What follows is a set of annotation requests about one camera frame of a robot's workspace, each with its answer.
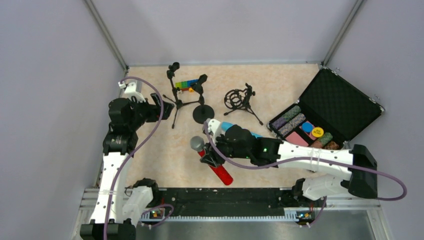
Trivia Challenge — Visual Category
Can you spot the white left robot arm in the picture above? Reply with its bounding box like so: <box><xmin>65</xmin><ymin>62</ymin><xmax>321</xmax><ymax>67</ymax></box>
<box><xmin>79</xmin><ymin>93</ymin><xmax>174</xmax><ymax>240</ymax></box>

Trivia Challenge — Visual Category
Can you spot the colourful toy brick block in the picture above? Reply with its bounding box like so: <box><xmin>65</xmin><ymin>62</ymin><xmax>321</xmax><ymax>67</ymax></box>
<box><xmin>174</xmin><ymin>79</ymin><xmax>199</xmax><ymax>93</ymax></box>

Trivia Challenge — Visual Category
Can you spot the black poker chip case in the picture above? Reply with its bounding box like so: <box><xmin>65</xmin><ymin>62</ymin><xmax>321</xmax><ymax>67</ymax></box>
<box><xmin>266</xmin><ymin>67</ymin><xmax>385</xmax><ymax>150</ymax></box>

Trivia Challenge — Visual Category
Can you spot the teal toy microphone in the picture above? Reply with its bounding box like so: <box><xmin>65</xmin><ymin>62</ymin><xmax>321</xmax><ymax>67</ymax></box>
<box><xmin>221</xmin><ymin>121</ymin><xmax>263</xmax><ymax>138</ymax></box>

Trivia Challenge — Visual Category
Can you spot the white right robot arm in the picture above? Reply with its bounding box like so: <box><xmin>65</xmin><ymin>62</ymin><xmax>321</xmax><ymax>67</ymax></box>
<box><xmin>202</xmin><ymin>121</ymin><xmax>378</xmax><ymax>201</ymax></box>

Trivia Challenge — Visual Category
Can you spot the red glitter microphone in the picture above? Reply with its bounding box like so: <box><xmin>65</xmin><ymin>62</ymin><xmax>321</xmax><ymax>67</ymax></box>
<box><xmin>190</xmin><ymin>136</ymin><xmax>234</xmax><ymax>186</ymax></box>

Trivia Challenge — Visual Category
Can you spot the black round-base mic stand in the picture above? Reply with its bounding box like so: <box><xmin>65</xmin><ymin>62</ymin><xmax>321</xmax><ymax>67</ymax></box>
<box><xmin>191</xmin><ymin>74</ymin><xmax>215</xmax><ymax>124</ymax></box>

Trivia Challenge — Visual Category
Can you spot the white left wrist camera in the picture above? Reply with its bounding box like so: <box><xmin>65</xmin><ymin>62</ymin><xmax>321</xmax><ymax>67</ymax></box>
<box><xmin>118</xmin><ymin>81</ymin><xmax>146</xmax><ymax>103</ymax></box>

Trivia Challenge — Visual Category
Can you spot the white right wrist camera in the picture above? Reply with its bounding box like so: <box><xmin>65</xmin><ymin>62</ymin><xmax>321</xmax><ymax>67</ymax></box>
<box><xmin>206</xmin><ymin>118</ymin><xmax>225</xmax><ymax>143</ymax></box>

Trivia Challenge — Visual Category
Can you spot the black tripod mic stand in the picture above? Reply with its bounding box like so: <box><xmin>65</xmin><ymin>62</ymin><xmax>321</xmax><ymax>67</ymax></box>
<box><xmin>162</xmin><ymin>62</ymin><xmax>198</xmax><ymax>129</ymax></box>

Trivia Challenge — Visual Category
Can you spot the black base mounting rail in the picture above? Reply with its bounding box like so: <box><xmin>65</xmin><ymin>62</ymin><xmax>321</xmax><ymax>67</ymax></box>
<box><xmin>155</xmin><ymin>187</ymin><xmax>323</xmax><ymax>217</ymax></box>

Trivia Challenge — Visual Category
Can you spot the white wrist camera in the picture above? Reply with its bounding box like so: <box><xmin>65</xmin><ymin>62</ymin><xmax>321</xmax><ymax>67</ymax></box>
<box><xmin>206</xmin><ymin>118</ymin><xmax>225</xmax><ymax>143</ymax></box>
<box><xmin>118</xmin><ymin>81</ymin><xmax>146</xmax><ymax>103</ymax></box>

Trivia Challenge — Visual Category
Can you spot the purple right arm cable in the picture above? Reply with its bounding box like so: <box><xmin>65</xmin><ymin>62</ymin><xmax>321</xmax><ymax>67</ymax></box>
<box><xmin>202</xmin><ymin>120</ymin><xmax>408</xmax><ymax>228</ymax></box>

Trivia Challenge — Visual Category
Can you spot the black shock-mount tripod stand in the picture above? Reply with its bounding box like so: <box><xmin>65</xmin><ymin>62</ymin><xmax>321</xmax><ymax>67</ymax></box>
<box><xmin>223</xmin><ymin>83</ymin><xmax>264</xmax><ymax>126</ymax></box>

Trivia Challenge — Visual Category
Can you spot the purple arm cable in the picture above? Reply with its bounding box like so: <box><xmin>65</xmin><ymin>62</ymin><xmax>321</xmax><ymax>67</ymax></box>
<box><xmin>202</xmin><ymin>120</ymin><xmax>408</xmax><ymax>228</ymax></box>
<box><xmin>102</xmin><ymin>76</ymin><xmax>174</xmax><ymax>240</ymax></box>

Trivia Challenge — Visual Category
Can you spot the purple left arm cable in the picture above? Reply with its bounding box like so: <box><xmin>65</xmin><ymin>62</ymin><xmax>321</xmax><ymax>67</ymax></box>
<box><xmin>102</xmin><ymin>76</ymin><xmax>174</xmax><ymax>240</ymax></box>

